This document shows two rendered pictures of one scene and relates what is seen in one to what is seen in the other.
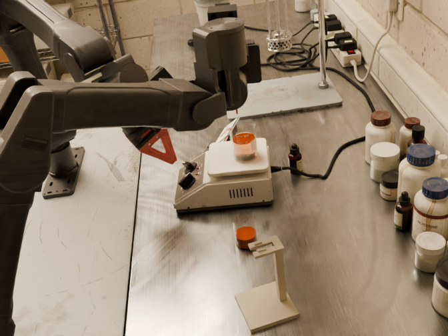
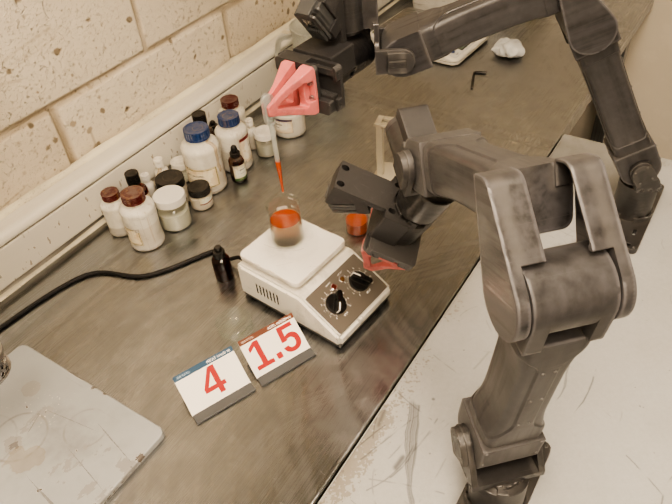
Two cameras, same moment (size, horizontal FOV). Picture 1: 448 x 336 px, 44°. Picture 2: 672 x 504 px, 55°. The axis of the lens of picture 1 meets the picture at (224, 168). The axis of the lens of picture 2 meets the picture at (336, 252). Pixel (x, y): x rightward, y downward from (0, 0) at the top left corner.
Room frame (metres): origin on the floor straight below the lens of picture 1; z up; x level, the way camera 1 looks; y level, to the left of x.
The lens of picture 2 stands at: (1.49, 0.45, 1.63)
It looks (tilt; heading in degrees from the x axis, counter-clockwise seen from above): 42 degrees down; 216
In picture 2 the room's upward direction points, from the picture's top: 5 degrees counter-clockwise
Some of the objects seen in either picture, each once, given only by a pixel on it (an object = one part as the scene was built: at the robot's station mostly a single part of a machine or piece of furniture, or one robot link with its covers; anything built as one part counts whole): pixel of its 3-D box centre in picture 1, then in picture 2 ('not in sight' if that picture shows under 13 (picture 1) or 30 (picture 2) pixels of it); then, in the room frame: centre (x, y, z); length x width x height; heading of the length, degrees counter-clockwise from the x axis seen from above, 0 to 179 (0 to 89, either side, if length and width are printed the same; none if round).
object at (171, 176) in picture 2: not in sight; (172, 189); (0.87, -0.37, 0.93); 0.05 x 0.05 x 0.06
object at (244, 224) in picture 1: (245, 230); (356, 216); (0.78, -0.02, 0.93); 0.04 x 0.04 x 0.06
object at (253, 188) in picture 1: (227, 175); (308, 275); (0.95, -0.01, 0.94); 0.22 x 0.13 x 0.08; 84
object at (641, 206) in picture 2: not in sight; (634, 196); (0.52, 0.38, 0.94); 0.20 x 0.07 x 0.08; 0
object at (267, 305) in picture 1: (263, 277); (394, 150); (0.62, -0.03, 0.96); 0.08 x 0.08 x 0.13; 12
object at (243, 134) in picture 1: (242, 141); (286, 222); (0.93, -0.04, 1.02); 0.06 x 0.05 x 0.08; 75
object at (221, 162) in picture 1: (237, 156); (292, 248); (0.94, -0.03, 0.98); 0.12 x 0.12 x 0.01; 84
